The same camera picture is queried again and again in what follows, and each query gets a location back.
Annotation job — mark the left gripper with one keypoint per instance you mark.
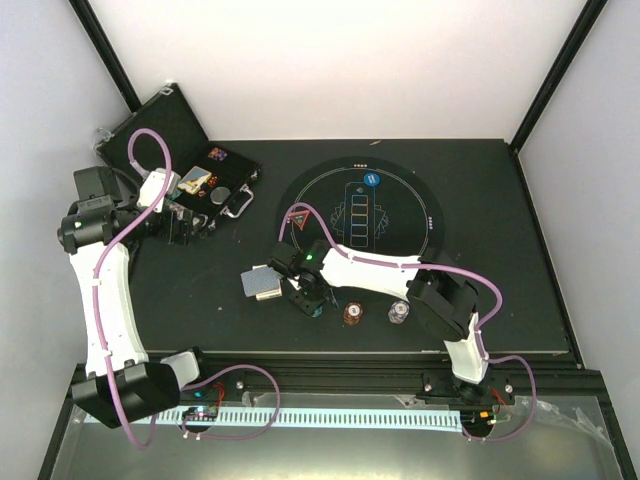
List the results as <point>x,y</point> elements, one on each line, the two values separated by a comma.
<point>184,227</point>

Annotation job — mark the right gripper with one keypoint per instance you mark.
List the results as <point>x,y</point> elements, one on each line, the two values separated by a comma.
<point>306,306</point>

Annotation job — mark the triangular all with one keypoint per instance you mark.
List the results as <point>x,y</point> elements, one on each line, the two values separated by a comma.
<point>299,218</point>

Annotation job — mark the blue round button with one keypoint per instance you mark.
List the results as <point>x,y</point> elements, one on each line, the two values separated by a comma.
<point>371,179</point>

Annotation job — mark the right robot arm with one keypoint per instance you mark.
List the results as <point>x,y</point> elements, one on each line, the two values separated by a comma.
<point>439,296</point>

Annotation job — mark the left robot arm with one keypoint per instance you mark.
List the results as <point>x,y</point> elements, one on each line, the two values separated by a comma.
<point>121,383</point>

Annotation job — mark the brown poker chip stack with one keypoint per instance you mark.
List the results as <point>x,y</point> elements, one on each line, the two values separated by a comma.
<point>352,313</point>

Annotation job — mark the card deck in case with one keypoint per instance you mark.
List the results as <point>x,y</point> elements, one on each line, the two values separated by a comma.
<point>195,178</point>

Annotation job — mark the silver dealer button in case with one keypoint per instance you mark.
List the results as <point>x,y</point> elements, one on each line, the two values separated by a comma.
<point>219,195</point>

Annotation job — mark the playing card deck box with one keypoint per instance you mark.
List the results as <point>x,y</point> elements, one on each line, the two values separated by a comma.
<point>261,282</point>

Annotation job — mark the black poker case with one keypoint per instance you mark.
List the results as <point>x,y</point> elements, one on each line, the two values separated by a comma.
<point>169,114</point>

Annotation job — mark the purple chips in case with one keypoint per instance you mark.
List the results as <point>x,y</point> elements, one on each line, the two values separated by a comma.
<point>217,154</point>

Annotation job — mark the blue white poker chip stack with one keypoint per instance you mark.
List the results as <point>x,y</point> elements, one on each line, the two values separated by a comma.
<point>398,312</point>

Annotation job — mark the round black poker mat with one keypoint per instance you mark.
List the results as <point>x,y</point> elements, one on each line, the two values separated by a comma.
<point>399,217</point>

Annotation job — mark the black aluminium rail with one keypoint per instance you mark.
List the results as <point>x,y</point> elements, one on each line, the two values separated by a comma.
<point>413,373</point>

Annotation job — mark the white slotted cable duct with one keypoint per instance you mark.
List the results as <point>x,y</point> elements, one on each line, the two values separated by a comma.
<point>319,418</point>

